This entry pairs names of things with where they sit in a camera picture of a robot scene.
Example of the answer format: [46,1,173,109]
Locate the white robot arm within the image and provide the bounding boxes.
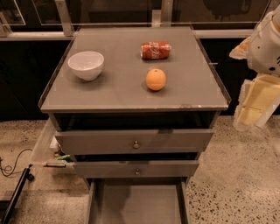
[229,6,280,131]

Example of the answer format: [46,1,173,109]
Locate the grey drawer cabinet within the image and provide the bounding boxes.
[38,26,232,224]

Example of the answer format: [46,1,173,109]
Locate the black metal stand leg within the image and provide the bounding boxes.
[0,167,34,224]

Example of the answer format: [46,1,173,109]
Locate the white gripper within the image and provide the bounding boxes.
[229,17,280,131]

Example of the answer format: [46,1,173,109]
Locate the middle grey drawer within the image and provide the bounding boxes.
[73,160,199,179]

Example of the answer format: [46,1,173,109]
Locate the white ceramic bowl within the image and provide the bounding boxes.
[67,51,105,81]

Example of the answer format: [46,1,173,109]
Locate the top grey drawer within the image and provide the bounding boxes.
[55,129,213,155]

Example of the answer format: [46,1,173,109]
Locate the bottom grey open drawer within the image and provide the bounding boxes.
[85,178,191,224]

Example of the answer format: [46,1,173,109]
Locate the metal railing frame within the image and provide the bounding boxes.
[0,0,280,42]

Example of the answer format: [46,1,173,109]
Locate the orange fruit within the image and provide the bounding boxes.
[145,69,166,91]

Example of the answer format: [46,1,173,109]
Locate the red soda can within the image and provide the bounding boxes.
[140,41,172,60]

